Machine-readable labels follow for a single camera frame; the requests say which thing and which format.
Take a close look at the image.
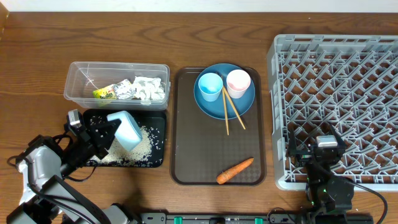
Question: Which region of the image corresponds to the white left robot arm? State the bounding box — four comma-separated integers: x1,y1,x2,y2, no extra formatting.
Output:
6,115,142,223

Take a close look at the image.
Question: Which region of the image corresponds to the brown serving tray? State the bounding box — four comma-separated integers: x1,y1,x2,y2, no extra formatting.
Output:
170,67,266,185

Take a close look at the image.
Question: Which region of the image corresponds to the black plastic tray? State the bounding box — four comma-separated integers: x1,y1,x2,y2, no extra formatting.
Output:
81,108,167,168

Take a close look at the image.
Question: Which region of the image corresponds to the light blue cup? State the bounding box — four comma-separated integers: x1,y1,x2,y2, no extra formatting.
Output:
198,73,223,102

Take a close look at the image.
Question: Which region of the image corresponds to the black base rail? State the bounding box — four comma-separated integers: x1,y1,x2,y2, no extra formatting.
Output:
135,212,374,224

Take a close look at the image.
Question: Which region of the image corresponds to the pink cup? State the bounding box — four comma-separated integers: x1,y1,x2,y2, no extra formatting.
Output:
226,70,251,99

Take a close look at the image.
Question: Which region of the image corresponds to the dark blue plate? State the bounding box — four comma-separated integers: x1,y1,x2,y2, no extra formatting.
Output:
193,63,256,119

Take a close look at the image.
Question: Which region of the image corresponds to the grey dishwasher rack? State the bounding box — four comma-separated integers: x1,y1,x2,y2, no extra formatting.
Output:
266,34,397,192

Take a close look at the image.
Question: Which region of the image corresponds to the orange carrot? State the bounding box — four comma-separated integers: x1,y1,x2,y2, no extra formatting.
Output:
216,157,254,185

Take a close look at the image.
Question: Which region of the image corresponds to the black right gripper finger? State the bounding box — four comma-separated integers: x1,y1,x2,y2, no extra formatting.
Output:
286,129,299,157
328,123,347,149

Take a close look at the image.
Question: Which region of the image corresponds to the clear plastic bin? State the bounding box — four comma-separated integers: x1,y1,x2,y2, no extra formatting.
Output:
63,62,170,111

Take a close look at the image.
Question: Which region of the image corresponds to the light blue rice bowl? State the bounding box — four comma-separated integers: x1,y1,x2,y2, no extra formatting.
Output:
107,111,143,152

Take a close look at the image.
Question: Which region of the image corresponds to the spilled white rice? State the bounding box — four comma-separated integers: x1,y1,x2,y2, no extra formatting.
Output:
88,115,165,167

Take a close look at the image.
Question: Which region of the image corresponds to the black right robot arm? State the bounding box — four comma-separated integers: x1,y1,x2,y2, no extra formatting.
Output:
286,125,354,223

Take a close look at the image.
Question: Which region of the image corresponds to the yellow green snack wrapper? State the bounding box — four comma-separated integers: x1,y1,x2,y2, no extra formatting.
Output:
93,79,136,106

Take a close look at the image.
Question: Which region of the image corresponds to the white paper napkin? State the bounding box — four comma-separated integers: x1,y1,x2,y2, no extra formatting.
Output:
132,77,165,101

